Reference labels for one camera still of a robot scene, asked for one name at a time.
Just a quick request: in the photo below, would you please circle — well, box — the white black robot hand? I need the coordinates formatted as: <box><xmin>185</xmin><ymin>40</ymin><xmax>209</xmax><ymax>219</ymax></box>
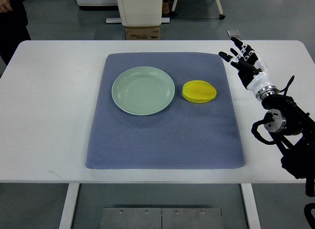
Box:
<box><xmin>219</xmin><ymin>37</ymin><xmax>279</xmax><ymax>101</ymax></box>

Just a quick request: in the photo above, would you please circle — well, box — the yellow starfruit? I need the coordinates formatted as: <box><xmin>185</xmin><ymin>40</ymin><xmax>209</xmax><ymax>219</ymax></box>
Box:
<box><xmin>182</xmin><ymin>80</ymin><xmax>217</xmax><ymax>103</ymax></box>

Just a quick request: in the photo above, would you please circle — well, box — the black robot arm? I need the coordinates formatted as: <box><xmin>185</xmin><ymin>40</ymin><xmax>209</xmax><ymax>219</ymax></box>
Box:
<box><xmin>251</xmin><ymin>76</ymin><xmax>315</xmax><ymax>197</ymax></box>

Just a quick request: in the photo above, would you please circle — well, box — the light green plate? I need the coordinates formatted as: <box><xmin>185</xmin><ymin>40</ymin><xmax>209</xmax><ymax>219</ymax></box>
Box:
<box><xmin>111</xmin><ymin>66</ymin><xmax>175</xmax><ymax>116</ymax></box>

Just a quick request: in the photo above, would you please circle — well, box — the grey metal floor plate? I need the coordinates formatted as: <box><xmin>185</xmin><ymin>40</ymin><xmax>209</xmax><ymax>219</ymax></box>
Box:
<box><xmin>100</xmin><ymin>207</ymin><xmax>224</xmax><ymax>229</ymax></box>

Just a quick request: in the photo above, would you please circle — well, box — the blue grey quilted mat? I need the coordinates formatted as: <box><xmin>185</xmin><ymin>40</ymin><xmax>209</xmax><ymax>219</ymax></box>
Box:
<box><xmin>86</xmin><ymin>52</ymin><xmax>245</xmax><ymax>169</ymax></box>

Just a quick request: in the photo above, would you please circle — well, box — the white chair leg with castor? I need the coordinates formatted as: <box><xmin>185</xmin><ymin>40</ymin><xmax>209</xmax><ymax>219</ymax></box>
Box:
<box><xmin>169</xmin><ymin>0</ymin><xmax>225</xmax><ymax>20</ymax></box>

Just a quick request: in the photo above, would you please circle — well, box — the brown cardboard box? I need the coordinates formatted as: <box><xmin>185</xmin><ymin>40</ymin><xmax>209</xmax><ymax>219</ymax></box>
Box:
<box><xmin>125</xmin><ymin>26</ymin><xmax>160</xmax><ymax>40</ymax></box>

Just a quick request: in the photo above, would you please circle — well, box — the white table right leg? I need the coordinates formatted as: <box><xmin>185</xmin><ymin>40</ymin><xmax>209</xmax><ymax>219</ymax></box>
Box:
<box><xmin>241</xmin><ymin>183</ymin><xmax>261</xmax><ymax>229</ymax></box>

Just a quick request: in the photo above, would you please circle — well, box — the white table leg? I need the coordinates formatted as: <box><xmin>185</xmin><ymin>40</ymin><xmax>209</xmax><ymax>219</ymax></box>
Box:
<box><xmin>59</xmin><ymin>183</ymin><xmax>80</xmax><ymax>229</ymax></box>
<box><xmin>241</xmin><ymin>183</ymin><xmax>261</xmax><ymax>229</ymax></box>

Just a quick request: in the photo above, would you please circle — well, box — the white table left leg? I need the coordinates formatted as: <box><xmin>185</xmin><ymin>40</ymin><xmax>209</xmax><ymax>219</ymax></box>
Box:
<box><xmin>59</xmin><ymin>183</ymin><xmax>80</xmax><ymax>229</ymax></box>

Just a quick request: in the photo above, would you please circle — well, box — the person in dark clothes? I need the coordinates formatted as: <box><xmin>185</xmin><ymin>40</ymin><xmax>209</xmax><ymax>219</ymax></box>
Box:
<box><xmin>0</xmin><ymin>0</ymin><xmax>31</xmax><ymax>65</ymax></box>

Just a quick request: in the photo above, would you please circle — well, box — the white machine pedestal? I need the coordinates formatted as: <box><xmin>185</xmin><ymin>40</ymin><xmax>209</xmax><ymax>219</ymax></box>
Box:
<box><xmin>106</xmin><ymin>0</ymin><xmax>170</xmax><ymax>27</ymax></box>

